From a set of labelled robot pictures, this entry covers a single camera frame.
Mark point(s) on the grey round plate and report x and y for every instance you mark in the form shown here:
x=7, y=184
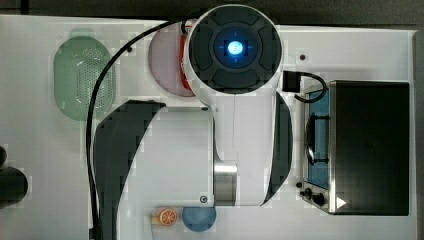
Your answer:
x=164, y=60

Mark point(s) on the green oval colander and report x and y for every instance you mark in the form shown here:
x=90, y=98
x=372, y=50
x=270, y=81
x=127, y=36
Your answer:
x=77, y=65

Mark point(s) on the black toaster oven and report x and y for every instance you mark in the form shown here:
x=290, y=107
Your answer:
x=368, y=150

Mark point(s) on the blue glass oven door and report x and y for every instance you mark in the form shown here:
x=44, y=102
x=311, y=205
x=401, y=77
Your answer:
x=316, y=149

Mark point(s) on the black connector with cable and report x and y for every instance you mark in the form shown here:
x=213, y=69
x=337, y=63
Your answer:
x=292, y=83

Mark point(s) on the orange slice toy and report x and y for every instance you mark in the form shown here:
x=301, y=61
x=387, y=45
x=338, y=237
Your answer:
x=165, y=217

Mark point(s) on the blue cup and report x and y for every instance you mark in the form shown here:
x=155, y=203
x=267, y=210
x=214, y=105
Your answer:
x=199, y=219

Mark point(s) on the red ketchup bottle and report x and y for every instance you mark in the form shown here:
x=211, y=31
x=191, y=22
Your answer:
x=181, y=63

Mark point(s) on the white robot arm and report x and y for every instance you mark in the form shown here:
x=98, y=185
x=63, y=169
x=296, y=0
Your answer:
x=232, y=60

